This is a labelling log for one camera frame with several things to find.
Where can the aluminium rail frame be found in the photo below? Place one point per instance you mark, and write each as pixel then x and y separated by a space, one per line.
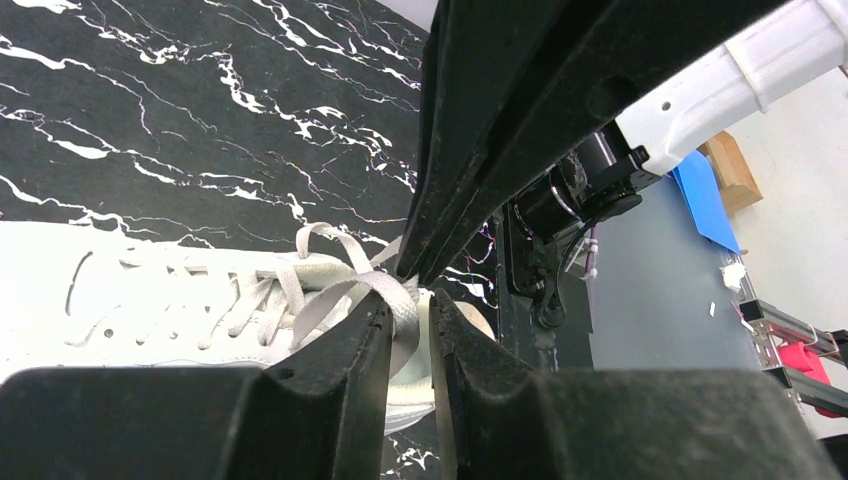
pixel 770 327

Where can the blue sheet background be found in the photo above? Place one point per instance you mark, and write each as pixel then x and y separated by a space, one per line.
pixel 697 183

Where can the red object background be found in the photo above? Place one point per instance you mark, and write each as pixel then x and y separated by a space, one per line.
pixel 816 387

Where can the white shoelace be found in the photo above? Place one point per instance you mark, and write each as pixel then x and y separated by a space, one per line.
pixel 401 297

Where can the wooden block background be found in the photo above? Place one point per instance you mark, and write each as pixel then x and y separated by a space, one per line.
pixel 737 186

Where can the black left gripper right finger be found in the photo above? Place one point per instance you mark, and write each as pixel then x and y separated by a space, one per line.
pixel 499 418

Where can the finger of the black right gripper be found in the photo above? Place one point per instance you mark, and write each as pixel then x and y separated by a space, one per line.
pixel 568 68
pixel 457 107

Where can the white sneaker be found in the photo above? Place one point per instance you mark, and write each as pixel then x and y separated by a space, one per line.
pixel 77 296

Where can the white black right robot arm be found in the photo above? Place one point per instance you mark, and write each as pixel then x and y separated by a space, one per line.
pixel 599 178

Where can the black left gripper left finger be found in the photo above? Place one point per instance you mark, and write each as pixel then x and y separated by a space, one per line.
pixel 319 414

